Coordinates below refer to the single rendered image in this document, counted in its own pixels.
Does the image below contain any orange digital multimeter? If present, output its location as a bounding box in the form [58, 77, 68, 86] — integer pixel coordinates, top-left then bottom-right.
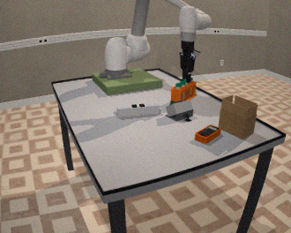
[195, 125, 221, 144]

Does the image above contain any black table edge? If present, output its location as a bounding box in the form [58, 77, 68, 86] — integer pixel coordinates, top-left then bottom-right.
[51, 68, 286, 196]

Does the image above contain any brown cardboard box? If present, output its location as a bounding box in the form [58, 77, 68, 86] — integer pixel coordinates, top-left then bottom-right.
[219, 95, 257, 139]

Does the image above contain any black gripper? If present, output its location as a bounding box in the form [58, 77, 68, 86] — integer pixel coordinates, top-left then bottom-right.
[179, 41, 196, 83]

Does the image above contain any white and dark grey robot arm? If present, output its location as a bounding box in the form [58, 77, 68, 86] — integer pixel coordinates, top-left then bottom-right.
[99, 0, 212, 80]

